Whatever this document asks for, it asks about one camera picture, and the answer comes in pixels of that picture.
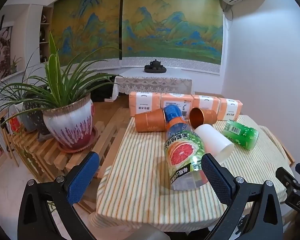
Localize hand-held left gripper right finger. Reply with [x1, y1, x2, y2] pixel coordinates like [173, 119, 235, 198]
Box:
[201, 152, 283, 240]

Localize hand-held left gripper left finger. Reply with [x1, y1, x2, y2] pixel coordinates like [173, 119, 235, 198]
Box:
[17, 151, 100, 240]

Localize white cup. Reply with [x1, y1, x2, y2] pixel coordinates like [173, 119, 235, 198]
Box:
[195, 124, 235, 162]

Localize copper-coloured cup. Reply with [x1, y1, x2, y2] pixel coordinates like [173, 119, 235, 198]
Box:
[189, 107, 218, 129]

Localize orange paper cup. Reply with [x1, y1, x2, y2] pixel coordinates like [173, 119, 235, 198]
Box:
[134, 108, 167, 133]

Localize wooden table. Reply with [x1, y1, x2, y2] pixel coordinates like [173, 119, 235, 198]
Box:
[260, 125, 296, 166]

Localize grapefruit drink bottle blue cap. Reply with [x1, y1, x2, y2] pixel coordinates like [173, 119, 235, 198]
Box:
[163, 105, 211, 191]

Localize wooden slatted plant rack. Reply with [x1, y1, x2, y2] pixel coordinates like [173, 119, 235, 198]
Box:
[0, 108, 132, 214]

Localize green drink bottle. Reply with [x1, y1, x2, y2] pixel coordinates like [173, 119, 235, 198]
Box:
[223, 120, 260, 151]

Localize spider plant in purple-white pot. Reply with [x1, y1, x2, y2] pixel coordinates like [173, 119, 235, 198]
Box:
[0, 31, 124, 151]

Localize striped tablecloth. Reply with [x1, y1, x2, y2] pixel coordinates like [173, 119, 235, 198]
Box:
[89, 114, 295, 233]

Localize orange tissue pack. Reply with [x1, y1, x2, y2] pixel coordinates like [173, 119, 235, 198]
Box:
[191, 95, 221, 121]
[128, 91, 162, 117]
[218, 98, 243, 121]
[160, 92, 194, 117]

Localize plant in dark speckled pot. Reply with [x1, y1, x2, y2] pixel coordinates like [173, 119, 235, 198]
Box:
[0, 62, 52, 136]

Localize table with lace cloth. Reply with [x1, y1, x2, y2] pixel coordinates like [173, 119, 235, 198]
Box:
[112, 68, 193, 100]

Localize black tea tray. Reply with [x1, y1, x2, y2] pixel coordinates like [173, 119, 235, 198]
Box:
[144, 64, 167, 74]

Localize small green potted plant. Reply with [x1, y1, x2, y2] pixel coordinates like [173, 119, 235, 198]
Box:
[9, 56, 23, 75]

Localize narrow landscape painting scroll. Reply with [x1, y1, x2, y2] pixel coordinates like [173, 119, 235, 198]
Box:
[51, 0, 123, 70]

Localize wide landscape painting scroll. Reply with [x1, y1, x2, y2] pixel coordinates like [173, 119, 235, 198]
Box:
[121, 0, 225, 75]

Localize wooden wall shelf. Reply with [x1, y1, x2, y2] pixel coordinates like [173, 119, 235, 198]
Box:
[38, 4, 53, 66]

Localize ink tree wall painting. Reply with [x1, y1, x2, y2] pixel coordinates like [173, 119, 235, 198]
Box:
[0, 26, 13, 86]

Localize air conditioner cable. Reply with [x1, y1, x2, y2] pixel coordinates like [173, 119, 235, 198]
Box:
[223, 2, 235, 32]

